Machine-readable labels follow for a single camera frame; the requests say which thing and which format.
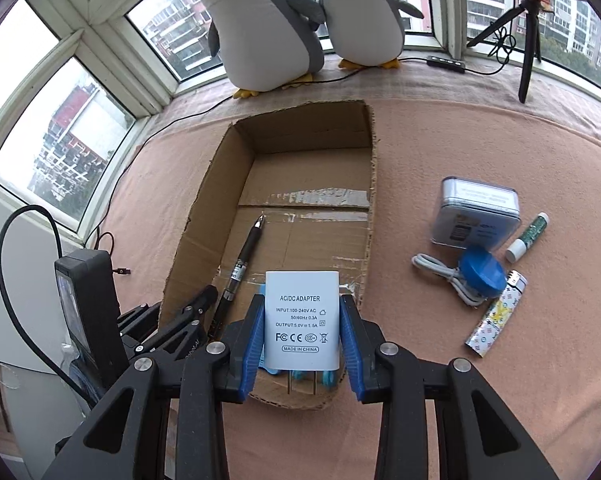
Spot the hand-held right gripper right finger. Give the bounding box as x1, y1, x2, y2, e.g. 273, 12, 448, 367
339, 295, 561, 480

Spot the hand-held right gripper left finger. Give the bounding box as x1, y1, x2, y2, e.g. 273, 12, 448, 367
40, 295, 267, 480

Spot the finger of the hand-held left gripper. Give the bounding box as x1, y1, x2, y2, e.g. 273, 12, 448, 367
116, 304, 161, 338
130, 285, 218, 361

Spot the blue phone stand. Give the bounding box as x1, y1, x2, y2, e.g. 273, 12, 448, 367
291, 369, 349, 392

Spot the white power adapter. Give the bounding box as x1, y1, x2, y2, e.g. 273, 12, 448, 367
264, 270, 342, 397

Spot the black pen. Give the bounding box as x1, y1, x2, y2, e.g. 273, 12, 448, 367
208, 214, 266, 341

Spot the white charging cable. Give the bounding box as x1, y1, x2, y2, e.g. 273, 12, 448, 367
411, 252, 486, 307

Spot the patterned white lighter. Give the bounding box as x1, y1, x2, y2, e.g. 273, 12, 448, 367
464, 270, 528, 359

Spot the cardboard box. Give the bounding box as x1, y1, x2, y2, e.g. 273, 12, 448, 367
161, 100, 379, 411

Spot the green and white tube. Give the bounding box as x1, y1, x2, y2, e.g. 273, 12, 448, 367
505, 212, 550, 263

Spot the silver tin box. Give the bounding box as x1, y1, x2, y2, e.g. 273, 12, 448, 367
429, 176, 521, 251

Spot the checkered cloth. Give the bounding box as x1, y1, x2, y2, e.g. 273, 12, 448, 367
165, 45, 601, 126

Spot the large penguin plush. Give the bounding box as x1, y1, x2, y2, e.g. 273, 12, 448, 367
198, 0, 327, 99

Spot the black tripod stand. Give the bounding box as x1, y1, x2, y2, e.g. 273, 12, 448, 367
467, 0, 544, 105

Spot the small penguin plush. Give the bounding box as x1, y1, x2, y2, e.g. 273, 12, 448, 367
315, 0, 425, 71

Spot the black USB cable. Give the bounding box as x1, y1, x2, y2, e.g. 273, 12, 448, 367
95, 230, 134, 276

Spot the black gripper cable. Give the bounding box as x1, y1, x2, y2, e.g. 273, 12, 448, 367
0, 204, 101, 406

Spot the white window frame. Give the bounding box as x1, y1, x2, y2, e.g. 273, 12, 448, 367
0, 0, 601, 246

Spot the black inline cable controller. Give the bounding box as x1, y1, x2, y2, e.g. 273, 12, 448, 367
427, 55, 466, 74

